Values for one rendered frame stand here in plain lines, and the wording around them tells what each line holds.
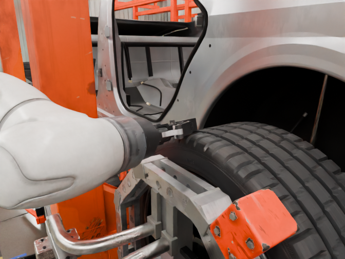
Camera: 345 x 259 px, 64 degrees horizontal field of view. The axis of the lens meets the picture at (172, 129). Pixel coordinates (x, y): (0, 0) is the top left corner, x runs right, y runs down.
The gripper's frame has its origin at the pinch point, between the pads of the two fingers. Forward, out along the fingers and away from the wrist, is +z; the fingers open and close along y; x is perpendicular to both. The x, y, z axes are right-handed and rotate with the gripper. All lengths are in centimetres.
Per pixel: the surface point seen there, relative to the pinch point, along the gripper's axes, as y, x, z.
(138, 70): -163, 56, 194
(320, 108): 23, -3, 50
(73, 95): -38.0, 13.3, 0.5
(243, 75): 5.9, 11.2, 28.3
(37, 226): -183, -69, 60
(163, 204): -1.3, -14.2, -11.8
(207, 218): 11.5, -13.3, -18.2
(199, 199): 9.6, -11.1, -16.3
